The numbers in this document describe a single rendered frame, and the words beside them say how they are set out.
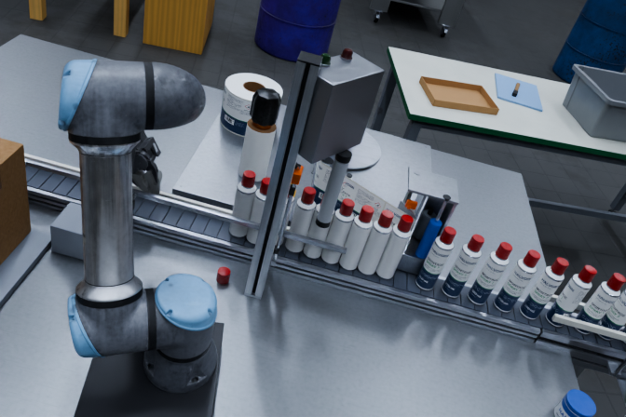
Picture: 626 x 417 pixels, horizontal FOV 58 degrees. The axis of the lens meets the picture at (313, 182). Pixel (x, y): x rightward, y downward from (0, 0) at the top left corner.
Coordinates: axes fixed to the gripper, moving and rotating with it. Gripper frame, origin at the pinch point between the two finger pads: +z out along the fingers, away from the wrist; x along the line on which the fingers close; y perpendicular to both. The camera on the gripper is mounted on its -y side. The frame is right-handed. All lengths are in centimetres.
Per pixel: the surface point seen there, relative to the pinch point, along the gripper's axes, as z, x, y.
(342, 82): -26, -62, -15
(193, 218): 10.3, -7.0, 1.4
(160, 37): 26, 127, 275
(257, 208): 7.8, -28.4, -2.5
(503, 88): 73, -103, 173
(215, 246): 16.4, -13.3, -4.8
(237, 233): 15.3, -19.3, -1.8
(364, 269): 33, -51, -2
